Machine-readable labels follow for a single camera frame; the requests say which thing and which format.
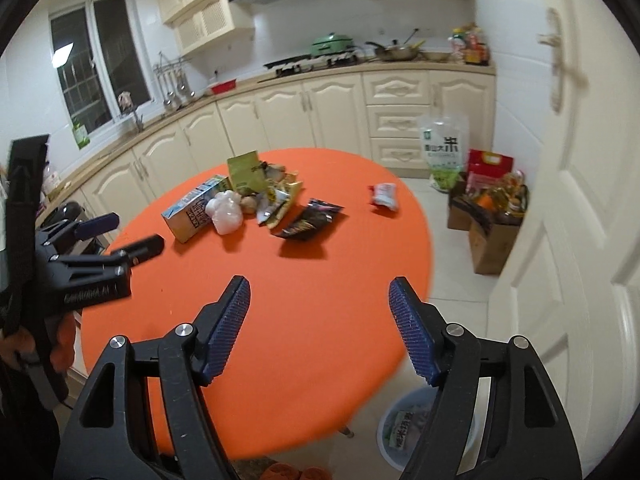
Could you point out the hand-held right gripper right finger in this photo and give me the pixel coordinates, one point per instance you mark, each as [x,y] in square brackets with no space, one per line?
[412,330]

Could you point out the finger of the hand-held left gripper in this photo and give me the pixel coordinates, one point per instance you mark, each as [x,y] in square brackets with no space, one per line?
[145,247]
[97,224]

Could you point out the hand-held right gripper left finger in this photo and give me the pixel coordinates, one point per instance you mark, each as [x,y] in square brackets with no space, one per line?
[227,330]

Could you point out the blue and white milk carton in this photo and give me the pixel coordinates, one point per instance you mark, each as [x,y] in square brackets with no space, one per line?
[192,210]

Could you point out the white plastic bin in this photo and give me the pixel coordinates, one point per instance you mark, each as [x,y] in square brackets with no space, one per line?
[400,402]

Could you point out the white plastic bag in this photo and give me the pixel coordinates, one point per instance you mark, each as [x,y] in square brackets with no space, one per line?
[225,215]

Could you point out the green paper packet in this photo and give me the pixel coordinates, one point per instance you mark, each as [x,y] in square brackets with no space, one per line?
[242,170]

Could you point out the black snack packet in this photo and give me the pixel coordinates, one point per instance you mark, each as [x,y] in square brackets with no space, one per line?
[310,220]

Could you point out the red and white packet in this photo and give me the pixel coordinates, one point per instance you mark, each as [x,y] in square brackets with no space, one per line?
[386,195]

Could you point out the pile of wrappers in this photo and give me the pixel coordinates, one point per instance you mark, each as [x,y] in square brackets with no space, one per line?
[277,192]

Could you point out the person's left hand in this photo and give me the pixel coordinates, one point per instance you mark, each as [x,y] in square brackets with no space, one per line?
[64,345]

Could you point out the kitchen faucet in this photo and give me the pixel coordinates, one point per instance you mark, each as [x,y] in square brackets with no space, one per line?
[137,121]

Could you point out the large cardboard box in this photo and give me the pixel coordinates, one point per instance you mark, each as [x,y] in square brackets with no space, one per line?
[492,250]

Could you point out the small cardboard box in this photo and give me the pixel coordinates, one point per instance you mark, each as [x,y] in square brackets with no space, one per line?
[457,215]

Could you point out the white framed window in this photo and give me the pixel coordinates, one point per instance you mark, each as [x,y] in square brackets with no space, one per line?
[100,60]

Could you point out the yellow cooking oil bottle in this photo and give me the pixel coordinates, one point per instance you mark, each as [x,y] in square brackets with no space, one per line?
[515,195]

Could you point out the red basin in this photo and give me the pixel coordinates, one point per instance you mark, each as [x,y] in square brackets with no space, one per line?
[223,86]

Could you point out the clear rice bag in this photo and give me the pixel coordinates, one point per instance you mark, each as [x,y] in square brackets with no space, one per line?
[442,150]

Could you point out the red gift box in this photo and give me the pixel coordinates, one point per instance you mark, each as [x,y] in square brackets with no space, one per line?
[492,165]

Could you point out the white door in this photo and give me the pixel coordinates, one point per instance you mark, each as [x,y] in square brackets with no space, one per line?
[575,210]

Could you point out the cream kitchen base cabinets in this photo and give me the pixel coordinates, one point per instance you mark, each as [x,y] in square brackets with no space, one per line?
[325,110]

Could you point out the black gas stove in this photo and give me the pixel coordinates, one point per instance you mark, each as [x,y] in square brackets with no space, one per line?
[310,62]

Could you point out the green cooking pot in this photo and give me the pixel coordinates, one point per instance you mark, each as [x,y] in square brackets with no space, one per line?
[332,45]

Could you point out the steel wok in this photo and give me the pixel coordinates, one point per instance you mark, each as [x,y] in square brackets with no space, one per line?
[395,51]

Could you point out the group of condiment bottles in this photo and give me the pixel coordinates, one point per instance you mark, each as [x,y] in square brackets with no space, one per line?
[470,47]

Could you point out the wall rack with ladles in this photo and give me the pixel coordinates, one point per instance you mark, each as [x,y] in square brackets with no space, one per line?
[172,85]

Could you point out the cream louvred wall cabinet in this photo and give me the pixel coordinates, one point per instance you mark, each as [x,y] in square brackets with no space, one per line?
[200,15]

